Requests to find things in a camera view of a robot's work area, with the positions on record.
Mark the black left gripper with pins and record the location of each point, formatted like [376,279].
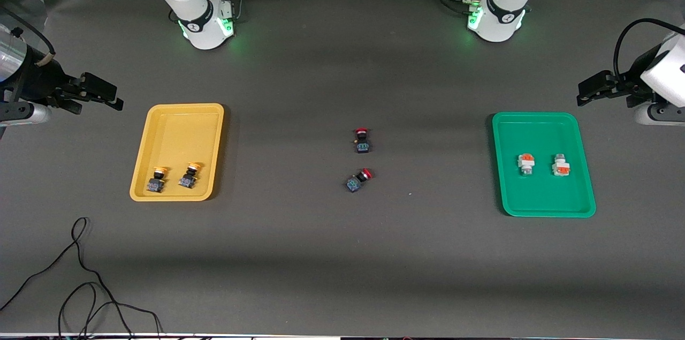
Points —
[630,84]

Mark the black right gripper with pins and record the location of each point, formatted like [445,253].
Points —
[44,81]

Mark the green button white orange switch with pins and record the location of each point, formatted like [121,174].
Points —
[526,163]
[561,166]

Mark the yellow push button switch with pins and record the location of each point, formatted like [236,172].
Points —
[157,182]
[187,179]

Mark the yellow plastic tray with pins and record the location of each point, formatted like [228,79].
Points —
[182,136]

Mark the green plastic tray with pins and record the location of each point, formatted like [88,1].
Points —
[543,195]

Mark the dark grey table mat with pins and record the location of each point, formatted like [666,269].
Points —
[342,276]

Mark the red push button switch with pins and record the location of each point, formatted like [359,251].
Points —
[363,144]
[353,184]

